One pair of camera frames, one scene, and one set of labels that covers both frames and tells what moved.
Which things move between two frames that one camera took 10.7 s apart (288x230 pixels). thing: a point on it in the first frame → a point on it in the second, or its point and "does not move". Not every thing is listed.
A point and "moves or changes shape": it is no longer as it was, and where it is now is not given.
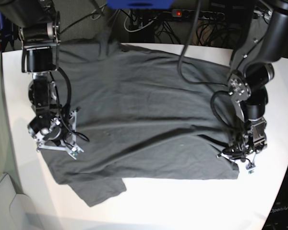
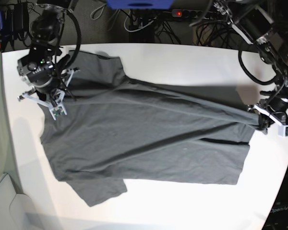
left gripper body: [56, 133] → [48, 89]
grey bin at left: [9, 211] does not move
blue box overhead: [140, 4] does not move
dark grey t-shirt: [144, 114] moves or changes shape
